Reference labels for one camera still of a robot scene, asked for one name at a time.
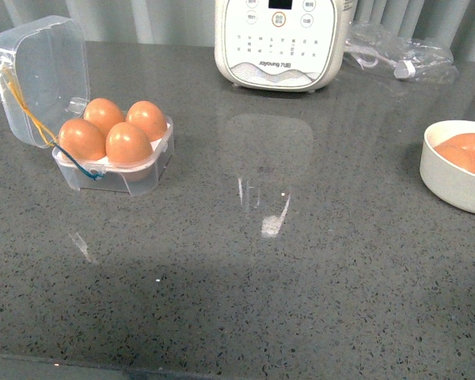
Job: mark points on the clear plastic egg box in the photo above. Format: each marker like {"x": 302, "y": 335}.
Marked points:
{"x": 48, "y": 57}

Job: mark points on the white Joyoung blender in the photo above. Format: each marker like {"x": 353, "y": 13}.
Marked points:
{"x": 289, "y": 46}

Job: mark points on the clear plastic bag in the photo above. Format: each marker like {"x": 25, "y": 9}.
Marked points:
{"x": 375, "y": 50}

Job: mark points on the yellow blue rubber band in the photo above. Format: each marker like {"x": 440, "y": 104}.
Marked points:
{"x": 45, "y": 133}

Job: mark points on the white bowl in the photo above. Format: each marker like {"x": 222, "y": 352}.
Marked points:
{"x": 449, "y": 182}

